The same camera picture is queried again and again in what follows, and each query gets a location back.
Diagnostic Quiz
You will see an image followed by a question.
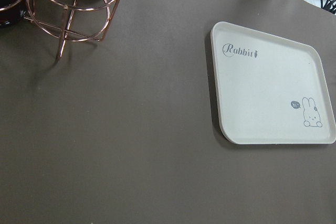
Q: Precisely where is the cream rabbit tray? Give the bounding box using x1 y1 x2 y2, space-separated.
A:
211 22 335 145

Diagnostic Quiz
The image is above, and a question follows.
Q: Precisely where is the copper wire bottle rack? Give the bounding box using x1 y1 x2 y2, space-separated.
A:
0 0 126 63

